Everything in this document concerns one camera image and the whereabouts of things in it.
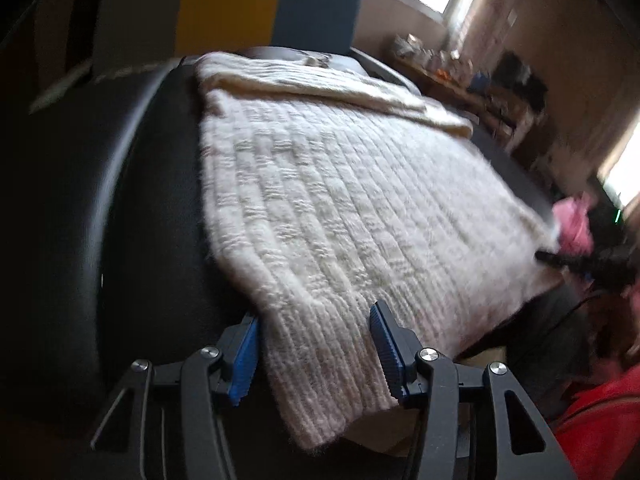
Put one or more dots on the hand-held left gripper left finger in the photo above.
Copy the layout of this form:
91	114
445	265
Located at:
245	360

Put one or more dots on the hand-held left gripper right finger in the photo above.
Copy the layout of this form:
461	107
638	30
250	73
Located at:
387	355

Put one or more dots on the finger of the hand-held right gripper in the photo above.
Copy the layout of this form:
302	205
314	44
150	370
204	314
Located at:
562	260

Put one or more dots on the white knitted sweater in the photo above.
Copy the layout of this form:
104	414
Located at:
325	210

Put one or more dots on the pink cloth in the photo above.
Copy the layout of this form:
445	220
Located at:
572	220

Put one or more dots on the red garment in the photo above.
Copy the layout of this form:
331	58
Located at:
605	425

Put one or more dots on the wooden side desk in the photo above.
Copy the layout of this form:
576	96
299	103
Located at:
490	105

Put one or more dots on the black leather mat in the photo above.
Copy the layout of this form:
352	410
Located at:
150	210

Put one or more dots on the dark bulky object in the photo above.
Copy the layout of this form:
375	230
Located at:
520	77

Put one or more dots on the row of small desk items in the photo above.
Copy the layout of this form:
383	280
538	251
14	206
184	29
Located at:
435	57

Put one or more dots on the beige patterned curtain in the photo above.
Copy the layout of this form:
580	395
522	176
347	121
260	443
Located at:
482	25

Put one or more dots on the grey yellow teal headboard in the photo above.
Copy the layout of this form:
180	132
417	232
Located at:
225	10

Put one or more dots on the black upright panel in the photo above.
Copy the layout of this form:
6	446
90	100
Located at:
85	20

